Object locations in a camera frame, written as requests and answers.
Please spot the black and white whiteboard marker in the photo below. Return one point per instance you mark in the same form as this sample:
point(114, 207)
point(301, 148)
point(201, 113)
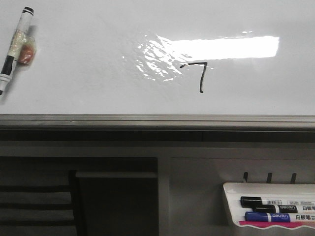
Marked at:
point(21, 50)

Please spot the blue capped whiteboard marker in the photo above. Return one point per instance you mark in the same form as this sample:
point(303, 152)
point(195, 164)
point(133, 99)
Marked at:
point(279, 217)

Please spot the dark cabinet box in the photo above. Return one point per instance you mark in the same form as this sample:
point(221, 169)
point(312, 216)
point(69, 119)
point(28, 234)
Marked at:
point(120, 203)

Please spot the black hook left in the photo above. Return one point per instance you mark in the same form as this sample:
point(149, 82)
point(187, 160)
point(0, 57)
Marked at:
point(245, 177)

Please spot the black hook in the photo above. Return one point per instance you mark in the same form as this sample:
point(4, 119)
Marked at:
point(245, 177)
point(293, 178)
point(269, 178)

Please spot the black hook middle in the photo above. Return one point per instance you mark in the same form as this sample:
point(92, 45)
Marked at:
point(269, 178)

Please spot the white plastic marker tray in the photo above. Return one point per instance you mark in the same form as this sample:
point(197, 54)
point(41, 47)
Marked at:
point(288, 194)

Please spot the black capped marker upper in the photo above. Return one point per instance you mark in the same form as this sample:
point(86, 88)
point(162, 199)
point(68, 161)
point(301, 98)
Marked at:
point(247, 201)

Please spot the black capped marker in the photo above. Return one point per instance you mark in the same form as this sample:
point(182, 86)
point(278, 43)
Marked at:
point(247, 201)
point(284, 209)

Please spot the black hook right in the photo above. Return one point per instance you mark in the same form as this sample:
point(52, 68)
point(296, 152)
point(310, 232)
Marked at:
point(293, 178)

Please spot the dark slatted chair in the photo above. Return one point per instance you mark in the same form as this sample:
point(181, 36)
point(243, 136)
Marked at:
point(41, 203)

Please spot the black capped marker middle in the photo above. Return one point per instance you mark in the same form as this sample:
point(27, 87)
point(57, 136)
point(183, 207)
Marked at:
point(284, 209)

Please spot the white whiteboard with metal frame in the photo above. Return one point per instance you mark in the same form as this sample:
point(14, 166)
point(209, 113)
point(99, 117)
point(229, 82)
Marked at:
point(197, 65)

